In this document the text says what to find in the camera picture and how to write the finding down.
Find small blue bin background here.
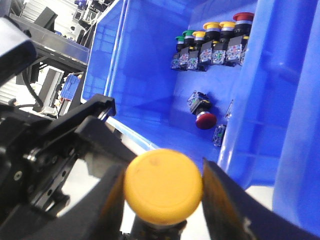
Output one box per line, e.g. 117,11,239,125
60,74,80,101

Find loose contact block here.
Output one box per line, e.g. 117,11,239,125
212,124,227,147

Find left blue plastic crate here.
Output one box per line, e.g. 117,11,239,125
81,0,281,188

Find red button back left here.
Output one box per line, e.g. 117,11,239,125
225,12,255,67

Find yellow button back centre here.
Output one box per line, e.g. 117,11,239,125
187,30,206,72

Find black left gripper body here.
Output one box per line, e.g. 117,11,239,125
0,94,136,219

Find metal workbench background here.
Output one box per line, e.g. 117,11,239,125
0,15,90,76

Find fallen red button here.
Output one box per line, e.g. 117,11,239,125
187,90,217,130

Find yellow mushroom push button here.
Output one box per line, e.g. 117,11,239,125
123,148,203,240

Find right blue plastic crate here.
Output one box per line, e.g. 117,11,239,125
272,8,320,237

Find blue plastic crate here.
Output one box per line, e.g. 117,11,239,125
272,8,320,237
81,0,281,188

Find yellow button far left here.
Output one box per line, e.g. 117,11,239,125
199,21,221,66

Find green button right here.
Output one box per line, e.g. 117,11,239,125
170,35,185,70

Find green button left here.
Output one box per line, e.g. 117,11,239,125
179,29,195,71

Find green button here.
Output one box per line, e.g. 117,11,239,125
170,35,185,70
179,29,195,71

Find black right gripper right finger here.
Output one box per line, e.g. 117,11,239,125
202,158,318,240

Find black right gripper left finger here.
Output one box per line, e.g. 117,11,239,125
0,164,125,240

